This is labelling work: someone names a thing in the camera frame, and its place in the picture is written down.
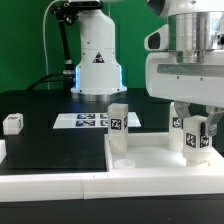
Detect white cable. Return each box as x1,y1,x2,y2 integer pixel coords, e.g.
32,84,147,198
41,0,63,90

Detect white left fence block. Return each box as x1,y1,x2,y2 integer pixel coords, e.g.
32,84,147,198
0,140,7,164

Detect white square tabletop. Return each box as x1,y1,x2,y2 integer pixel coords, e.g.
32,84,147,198
103,131,218,173

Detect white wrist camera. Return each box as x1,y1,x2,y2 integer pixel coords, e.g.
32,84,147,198
144,24,169,51

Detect white fence bar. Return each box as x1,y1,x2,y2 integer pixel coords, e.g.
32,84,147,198
0,168,224,202
209,148,224,168

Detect white sheet with tags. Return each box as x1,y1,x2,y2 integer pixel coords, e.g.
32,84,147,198
52,111,142,130

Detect black cables on table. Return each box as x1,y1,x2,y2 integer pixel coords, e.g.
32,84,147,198
26,73,75,92

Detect white right fence bar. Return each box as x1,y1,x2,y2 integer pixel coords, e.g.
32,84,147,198
209,148,224,168

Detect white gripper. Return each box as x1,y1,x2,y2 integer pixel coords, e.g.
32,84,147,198
145,51,224,137

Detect white front fence bar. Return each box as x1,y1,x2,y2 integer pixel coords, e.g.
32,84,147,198
0,168,224,202

